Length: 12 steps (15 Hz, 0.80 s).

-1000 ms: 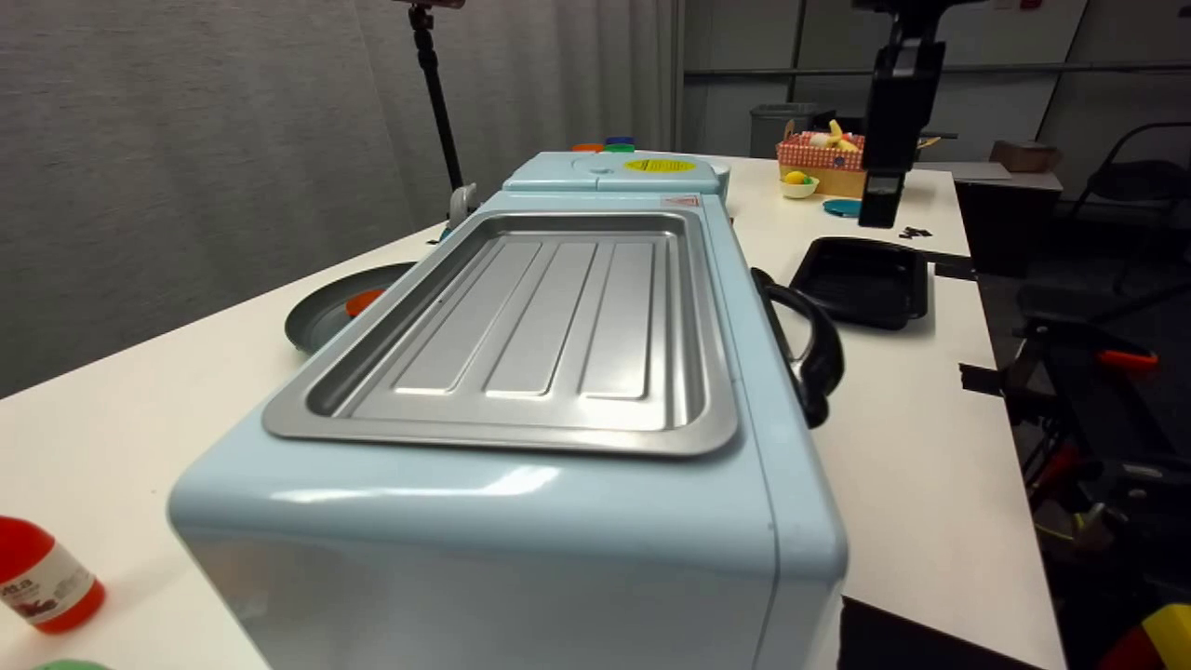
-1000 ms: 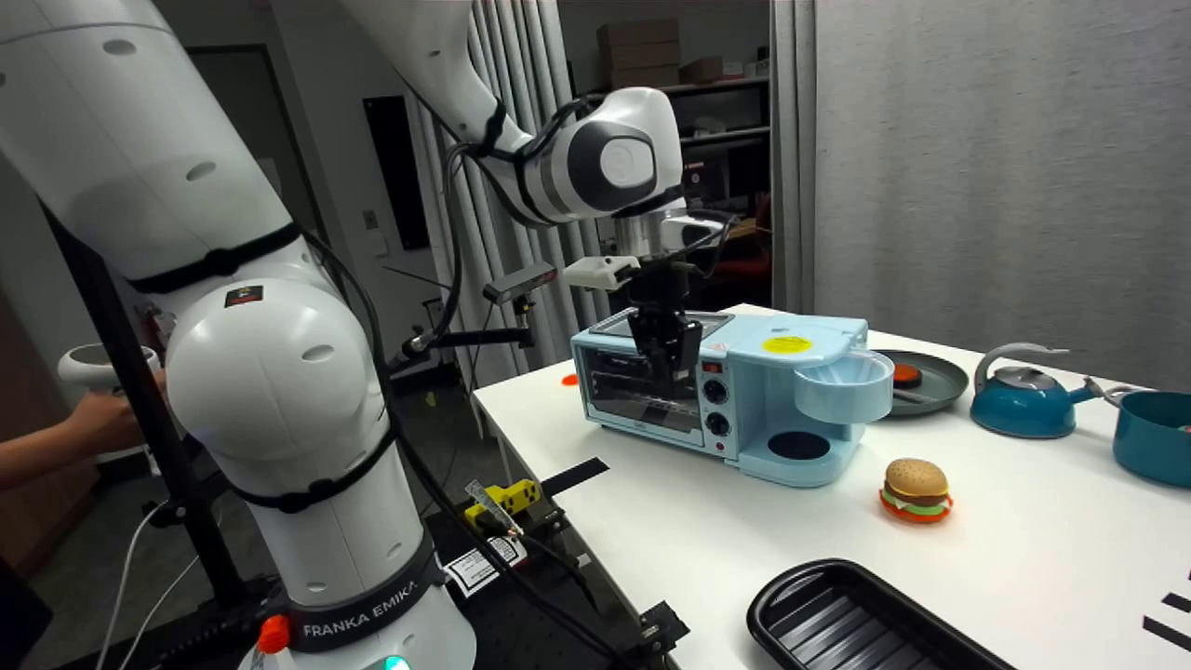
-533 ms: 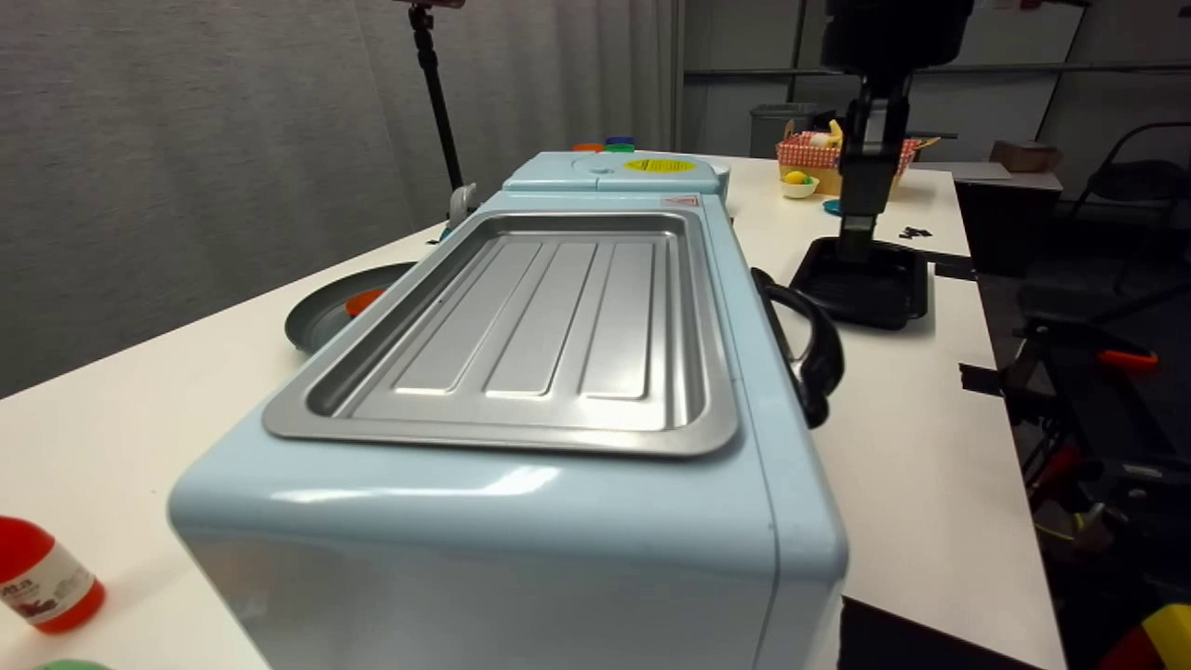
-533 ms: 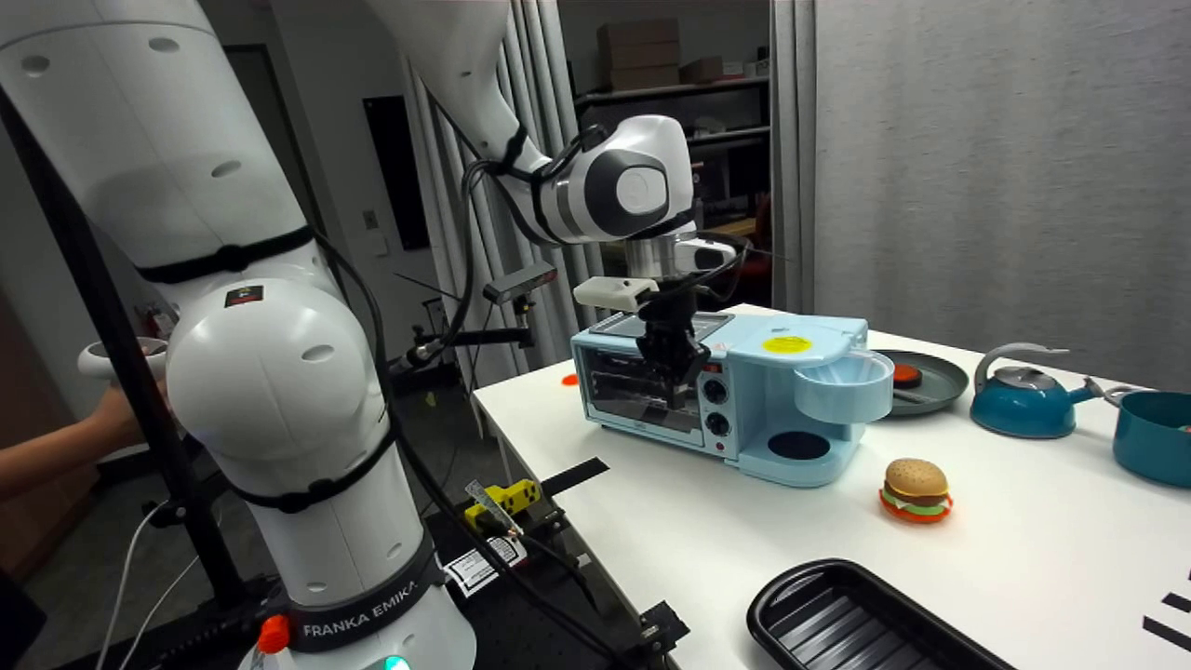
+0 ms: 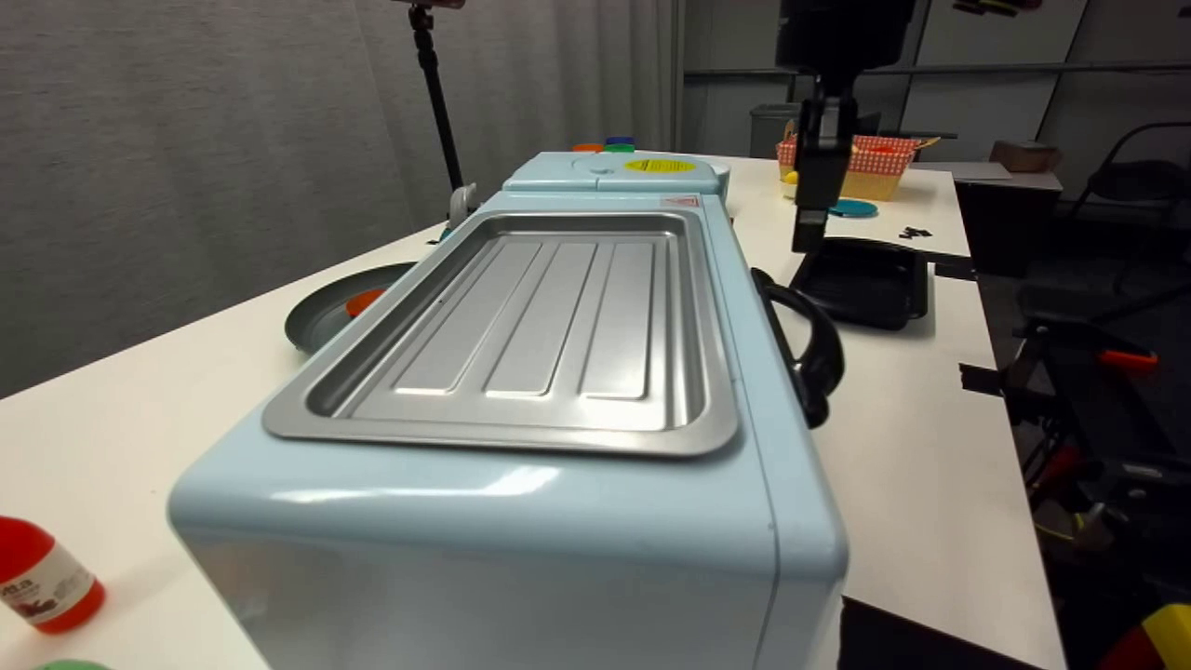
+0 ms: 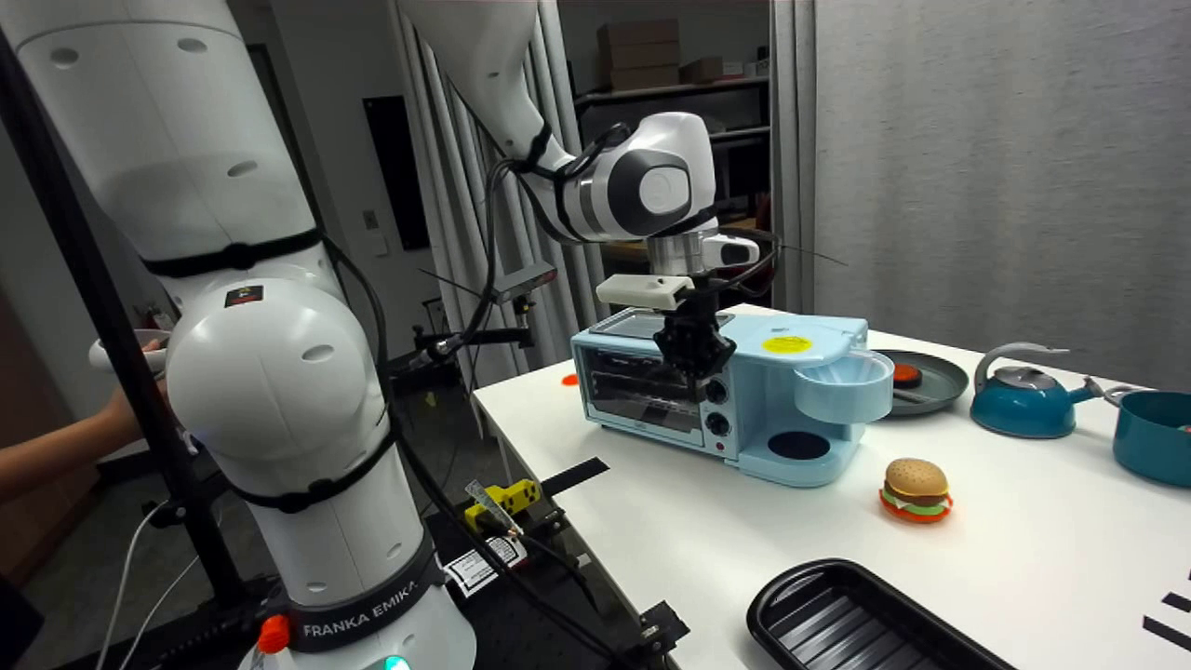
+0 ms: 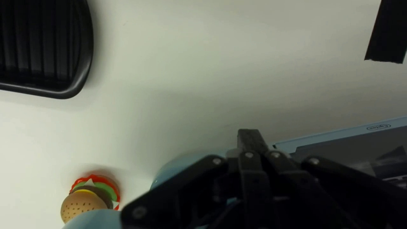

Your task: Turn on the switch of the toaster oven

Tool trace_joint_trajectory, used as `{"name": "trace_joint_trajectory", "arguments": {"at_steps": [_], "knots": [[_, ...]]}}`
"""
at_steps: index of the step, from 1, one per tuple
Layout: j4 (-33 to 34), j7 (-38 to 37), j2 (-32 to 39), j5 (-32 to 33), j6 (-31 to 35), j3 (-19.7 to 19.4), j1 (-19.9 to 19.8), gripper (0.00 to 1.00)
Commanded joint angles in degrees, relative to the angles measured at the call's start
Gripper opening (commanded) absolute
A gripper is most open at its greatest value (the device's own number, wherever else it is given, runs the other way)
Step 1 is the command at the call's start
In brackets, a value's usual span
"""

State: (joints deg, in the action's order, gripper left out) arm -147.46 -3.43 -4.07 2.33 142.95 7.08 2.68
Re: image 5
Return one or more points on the red bottle with label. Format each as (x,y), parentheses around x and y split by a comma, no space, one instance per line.
(41,578)

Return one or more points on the green round toy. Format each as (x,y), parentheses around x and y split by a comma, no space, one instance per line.
(69,664)

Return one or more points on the black chair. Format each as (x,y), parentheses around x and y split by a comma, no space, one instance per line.
(1138,173)

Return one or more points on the brown background object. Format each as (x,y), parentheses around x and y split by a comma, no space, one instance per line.
(1026,157)

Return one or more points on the light blue toaster oven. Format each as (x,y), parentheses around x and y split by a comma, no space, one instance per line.
(521,521)

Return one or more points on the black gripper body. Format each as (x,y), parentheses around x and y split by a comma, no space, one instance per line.
(842,32)

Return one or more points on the small black object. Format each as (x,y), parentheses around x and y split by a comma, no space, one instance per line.
(915,232)

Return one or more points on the orange plastic basket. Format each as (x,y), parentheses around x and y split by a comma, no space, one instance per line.
(876,166)

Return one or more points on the teal round lid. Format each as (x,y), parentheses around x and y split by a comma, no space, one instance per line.
(854,209)

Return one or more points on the dark grey frying pan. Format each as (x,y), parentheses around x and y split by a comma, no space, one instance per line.
(327,314)

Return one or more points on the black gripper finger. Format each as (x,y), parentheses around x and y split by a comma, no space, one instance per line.
(808,173)
(842,149)

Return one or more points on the grey metal griddle tray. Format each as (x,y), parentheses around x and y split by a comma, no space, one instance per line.
(533,336)

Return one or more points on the black ribbed tray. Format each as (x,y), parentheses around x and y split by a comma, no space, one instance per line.
(866,283)

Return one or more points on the yellow and red object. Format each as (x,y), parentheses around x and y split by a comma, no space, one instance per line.
(1154,638)

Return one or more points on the orange toy food piece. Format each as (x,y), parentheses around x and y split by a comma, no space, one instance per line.
(364,299)

